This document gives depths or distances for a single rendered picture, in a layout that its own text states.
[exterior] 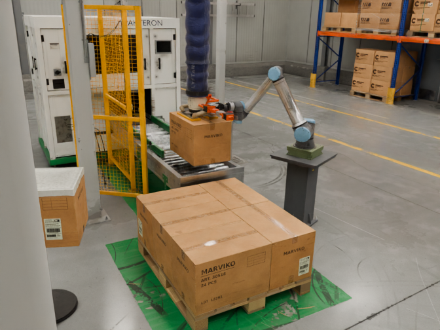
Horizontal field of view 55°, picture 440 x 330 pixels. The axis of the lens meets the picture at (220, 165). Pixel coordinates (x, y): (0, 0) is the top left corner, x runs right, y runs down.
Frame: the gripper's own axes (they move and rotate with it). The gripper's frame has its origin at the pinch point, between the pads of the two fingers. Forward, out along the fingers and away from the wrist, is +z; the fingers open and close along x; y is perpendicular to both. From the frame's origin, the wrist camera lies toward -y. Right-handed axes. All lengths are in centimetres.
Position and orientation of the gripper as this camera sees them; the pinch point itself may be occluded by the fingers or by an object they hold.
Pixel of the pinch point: (210, 109)
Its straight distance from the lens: 397.2
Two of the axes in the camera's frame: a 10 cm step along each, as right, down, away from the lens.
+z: -8.8, 1.5, -4.6
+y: -4.8, -3.1, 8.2
